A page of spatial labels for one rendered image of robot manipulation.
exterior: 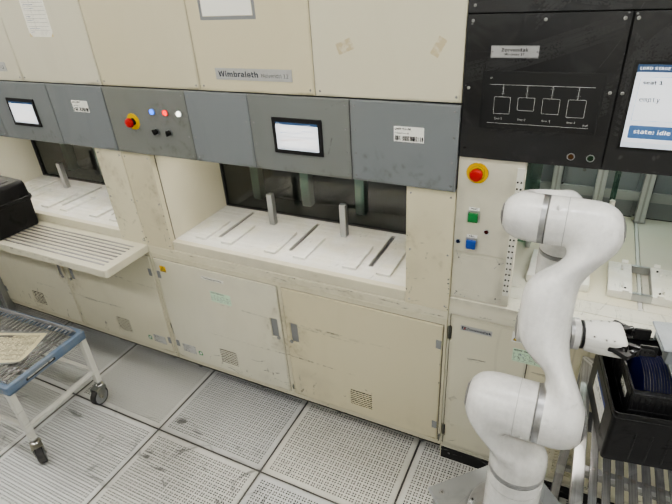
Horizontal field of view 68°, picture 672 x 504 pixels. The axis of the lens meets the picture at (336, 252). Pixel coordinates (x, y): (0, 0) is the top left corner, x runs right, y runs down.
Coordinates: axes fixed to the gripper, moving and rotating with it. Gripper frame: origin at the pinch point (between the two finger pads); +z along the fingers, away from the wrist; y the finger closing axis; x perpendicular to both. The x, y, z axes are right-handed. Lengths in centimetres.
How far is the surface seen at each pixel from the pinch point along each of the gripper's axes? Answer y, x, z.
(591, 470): 17.9, -29.9, -9.8
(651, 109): -28, 52, -5
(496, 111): -35, 49, -42
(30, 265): -80, -60, -305
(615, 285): -51, -15, 4
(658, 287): -53, -15, 18
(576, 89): -31, 56, -23
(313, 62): -45, 61, -100
